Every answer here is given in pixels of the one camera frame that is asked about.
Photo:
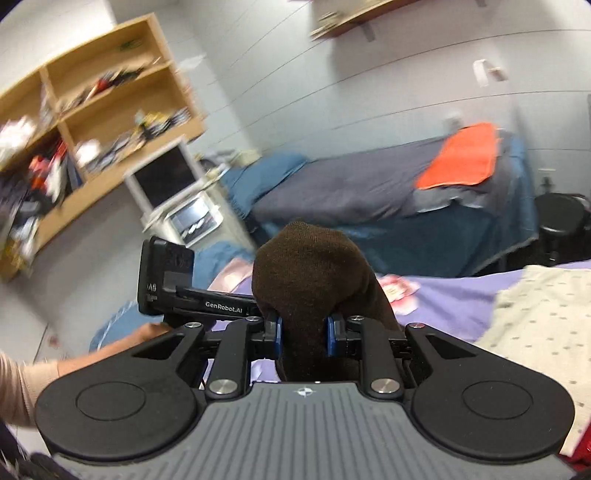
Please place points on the blue pillow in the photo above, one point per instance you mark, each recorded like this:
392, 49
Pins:
263, 177

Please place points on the wooden wall shelf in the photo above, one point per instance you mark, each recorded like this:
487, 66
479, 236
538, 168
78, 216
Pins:
355, 16

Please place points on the orange towel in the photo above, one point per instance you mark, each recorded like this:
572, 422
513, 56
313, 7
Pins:
461, 157

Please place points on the dark brown sweater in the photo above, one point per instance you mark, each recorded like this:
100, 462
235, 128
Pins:
309, 272

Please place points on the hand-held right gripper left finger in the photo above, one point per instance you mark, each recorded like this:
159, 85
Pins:
279, 336

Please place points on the grey duvet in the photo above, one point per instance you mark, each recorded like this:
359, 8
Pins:
346, 189

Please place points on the white drawer unit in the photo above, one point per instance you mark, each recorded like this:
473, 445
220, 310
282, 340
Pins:
198, 219

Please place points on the red cloth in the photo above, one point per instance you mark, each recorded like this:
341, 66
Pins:
577, 454

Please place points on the blue pillowcase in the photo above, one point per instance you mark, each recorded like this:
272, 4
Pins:
221, 256

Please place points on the black stool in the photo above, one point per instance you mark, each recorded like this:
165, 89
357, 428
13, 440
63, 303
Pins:
561, 217

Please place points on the person's left hand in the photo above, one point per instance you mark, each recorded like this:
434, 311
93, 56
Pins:
150, 333

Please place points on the white monitor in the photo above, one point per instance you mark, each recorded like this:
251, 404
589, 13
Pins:
166, 175

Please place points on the cream dotted sweater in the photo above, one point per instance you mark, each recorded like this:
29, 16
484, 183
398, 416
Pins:
540, 314

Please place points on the wooden bookshelf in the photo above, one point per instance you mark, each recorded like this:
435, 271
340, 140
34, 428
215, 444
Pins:
115, 97

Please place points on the person's left forearm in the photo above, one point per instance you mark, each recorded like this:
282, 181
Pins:
27, 387

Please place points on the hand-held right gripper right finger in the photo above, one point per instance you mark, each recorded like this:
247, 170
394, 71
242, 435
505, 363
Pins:
330, 336

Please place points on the grey and blue bed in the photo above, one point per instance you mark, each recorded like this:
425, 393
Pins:
438, 240

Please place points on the purple floral blanket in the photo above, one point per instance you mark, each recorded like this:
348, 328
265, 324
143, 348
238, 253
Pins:
452, 300

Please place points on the white wall hook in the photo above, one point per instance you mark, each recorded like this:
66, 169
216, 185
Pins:
487, 71

